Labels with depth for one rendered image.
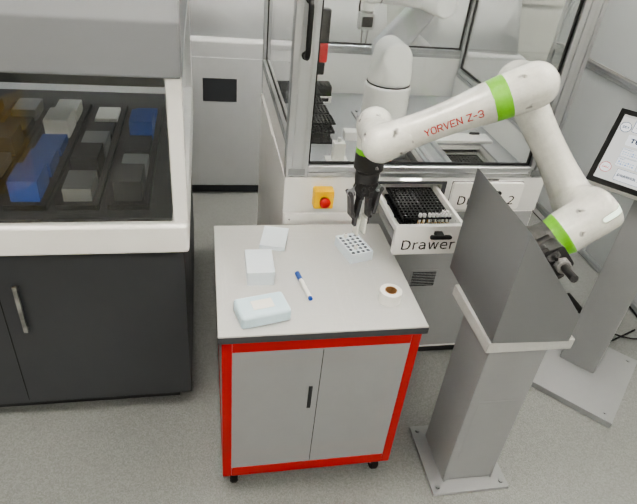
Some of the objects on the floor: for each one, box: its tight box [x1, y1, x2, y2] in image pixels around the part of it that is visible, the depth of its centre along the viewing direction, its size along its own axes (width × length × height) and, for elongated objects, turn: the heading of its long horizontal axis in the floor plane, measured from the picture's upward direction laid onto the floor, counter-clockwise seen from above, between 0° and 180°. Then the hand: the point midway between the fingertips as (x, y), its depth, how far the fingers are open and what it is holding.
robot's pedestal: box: [409, 285, 575, 496], centre depth 197 cm, size 30×30×76 cm
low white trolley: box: [214, 224, 429, 483], centre depth 204 cm, size 58×62×76 cm
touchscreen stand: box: [531, 200, 637, 428], centre depth 236 cm, size 50×45×102 cm
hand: (359, 224), depth 184 cm, fingers closed
